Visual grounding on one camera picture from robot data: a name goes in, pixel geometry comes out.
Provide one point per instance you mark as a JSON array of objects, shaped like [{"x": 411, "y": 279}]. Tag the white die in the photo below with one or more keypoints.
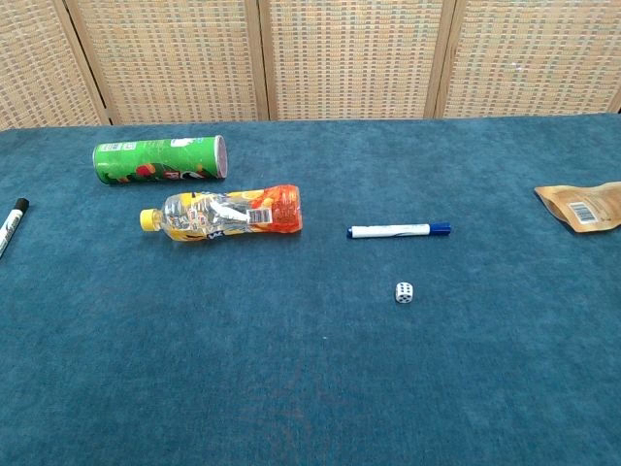
[{"x": 403, "y": 292}]

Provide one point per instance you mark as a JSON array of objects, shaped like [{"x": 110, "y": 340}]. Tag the blue whiteboard marker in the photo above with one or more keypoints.
[{"x": 393, "y": 230}]

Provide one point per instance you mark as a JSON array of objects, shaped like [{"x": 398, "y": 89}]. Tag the clear drink bottle yellow cap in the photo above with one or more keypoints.
[{"x": 218, "y": 216}]

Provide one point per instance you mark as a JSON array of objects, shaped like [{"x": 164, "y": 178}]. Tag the blue felt tablecloth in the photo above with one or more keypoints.
[{"x": 310, "y": 364}]

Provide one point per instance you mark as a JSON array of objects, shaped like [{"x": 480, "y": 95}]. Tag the green chips can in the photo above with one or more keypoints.
[{"x": 160, "y": 160}]

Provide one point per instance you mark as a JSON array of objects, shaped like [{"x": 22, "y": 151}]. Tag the woven wooden folding screen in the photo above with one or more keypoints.
[{"x": 349, "y": 58}]

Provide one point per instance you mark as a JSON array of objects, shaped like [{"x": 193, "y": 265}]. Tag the brown spouted pouch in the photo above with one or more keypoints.
[{"x": 587, "y": 204}]

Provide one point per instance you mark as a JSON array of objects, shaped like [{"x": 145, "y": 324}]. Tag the black whiteboard marker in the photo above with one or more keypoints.
[{"x": 12, "y": 223}]

